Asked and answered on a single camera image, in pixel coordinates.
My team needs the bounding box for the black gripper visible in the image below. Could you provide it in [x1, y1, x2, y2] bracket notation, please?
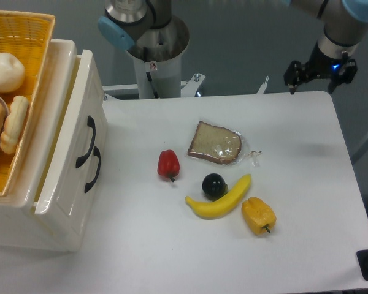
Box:
[283, 42, 358, 94]

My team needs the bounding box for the dark purple eggplant ball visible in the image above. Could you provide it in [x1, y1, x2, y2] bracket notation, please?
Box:
[202, 173, 228, 201]

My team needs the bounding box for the yellow bell pepper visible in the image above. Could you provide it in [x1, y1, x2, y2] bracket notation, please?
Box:
[241, 197, 277, 235]

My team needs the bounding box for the yellow banana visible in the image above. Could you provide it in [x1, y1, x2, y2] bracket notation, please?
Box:
[185, 174, 252, 219]

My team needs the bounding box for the red bell pepper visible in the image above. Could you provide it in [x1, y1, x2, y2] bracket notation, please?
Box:
[157, 149, 180, 182]

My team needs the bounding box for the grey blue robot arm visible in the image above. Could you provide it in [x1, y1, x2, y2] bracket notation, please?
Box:
[98, 1, 368, 99]

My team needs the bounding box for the white drawer cabinet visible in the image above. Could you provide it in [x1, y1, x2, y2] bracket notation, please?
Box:
[0, 39, 77, 251]

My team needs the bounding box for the bread slice in plastic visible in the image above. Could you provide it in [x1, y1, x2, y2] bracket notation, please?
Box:
[187, 121, 262, 165]

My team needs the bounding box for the yellow wicker basket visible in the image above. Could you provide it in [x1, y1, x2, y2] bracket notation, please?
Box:
[0, 10, 55, 197]

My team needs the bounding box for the beige braided bread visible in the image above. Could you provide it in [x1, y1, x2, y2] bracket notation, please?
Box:
[0, 96, 29, 154]

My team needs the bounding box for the white round bun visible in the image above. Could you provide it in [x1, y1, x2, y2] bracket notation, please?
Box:
[0, 53, 26, 93]

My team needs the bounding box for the white table bracket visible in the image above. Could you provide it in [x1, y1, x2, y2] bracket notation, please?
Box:
[257, 75, 270, 94]

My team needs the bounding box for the white bracket with bolt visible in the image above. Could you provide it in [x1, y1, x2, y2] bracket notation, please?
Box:
[180, 73, 206, 97]

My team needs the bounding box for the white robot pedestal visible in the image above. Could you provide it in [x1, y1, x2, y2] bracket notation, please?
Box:
[128, 15, 190, 99]

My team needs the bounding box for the black lower drawer handle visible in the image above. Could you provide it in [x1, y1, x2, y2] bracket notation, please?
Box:
[83, 146, 102, 194]

